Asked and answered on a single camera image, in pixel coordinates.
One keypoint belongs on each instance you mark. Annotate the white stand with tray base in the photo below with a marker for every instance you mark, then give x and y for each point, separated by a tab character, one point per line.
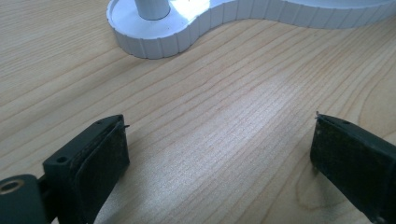
155	46

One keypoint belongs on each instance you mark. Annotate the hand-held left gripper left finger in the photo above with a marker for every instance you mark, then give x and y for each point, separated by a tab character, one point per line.
93	161

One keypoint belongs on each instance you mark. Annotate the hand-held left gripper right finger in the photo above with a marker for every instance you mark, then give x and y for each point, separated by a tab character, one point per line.
355	161

